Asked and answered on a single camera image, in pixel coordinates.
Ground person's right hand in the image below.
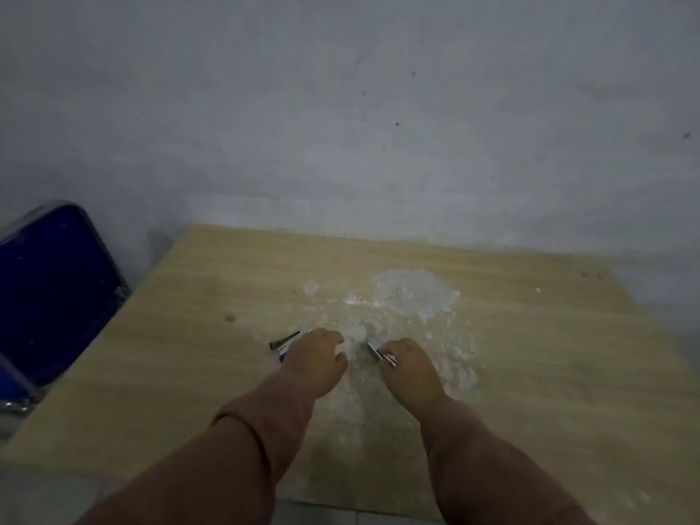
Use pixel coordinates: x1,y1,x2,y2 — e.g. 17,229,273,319
380,337,447,414

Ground person's left hand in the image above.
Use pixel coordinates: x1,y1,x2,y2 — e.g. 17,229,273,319
282,328,349,400

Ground blue white card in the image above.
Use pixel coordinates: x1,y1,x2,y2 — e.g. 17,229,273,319
267,328,316,363

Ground person's left forearm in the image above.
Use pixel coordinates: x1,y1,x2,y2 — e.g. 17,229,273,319
75,372,318,525

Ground person's right forearm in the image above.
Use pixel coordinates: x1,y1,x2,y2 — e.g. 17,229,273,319
418,395,598,525

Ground scattered white crumbs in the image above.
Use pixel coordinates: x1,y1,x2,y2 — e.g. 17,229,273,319
302,279,485,449

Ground pile of white flakes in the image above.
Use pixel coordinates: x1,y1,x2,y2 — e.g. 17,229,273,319
371,268,461,324

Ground blue folding chair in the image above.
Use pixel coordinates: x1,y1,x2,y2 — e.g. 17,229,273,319
0,199,132,417

